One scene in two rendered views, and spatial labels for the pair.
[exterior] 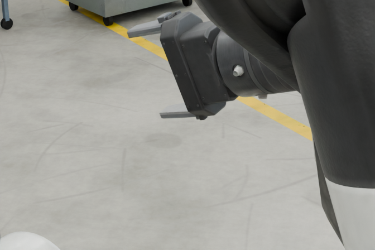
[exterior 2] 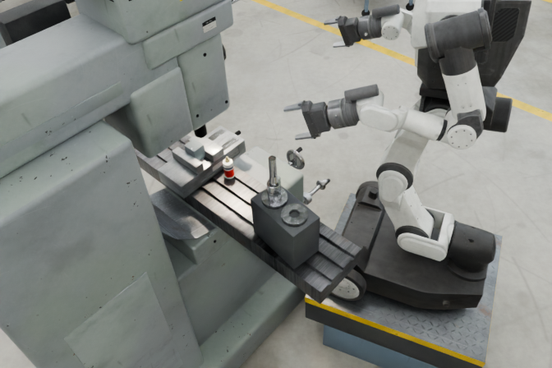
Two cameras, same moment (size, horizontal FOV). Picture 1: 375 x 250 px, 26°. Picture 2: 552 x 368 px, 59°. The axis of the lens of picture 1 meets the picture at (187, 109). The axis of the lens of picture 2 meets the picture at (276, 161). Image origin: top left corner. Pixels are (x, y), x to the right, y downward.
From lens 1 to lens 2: 1.16 m
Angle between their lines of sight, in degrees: 22
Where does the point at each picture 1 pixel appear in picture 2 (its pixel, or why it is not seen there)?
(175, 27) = (342, 22)
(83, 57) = not seen: outside the picture
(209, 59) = (354, 30)
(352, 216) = (448, 79)
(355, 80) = (451, 65)
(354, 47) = (451, 61)
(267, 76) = (374, 34)
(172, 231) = (255, 77)
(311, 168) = (309, 36)
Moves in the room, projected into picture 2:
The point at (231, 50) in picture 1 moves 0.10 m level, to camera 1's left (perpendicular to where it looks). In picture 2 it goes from (363, 28) to (338, 33)
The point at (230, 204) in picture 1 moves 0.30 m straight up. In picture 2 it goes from (278, 60) to (276, 29)
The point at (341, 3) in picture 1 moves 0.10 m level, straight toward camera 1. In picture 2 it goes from (450, 57) to (462, 80)
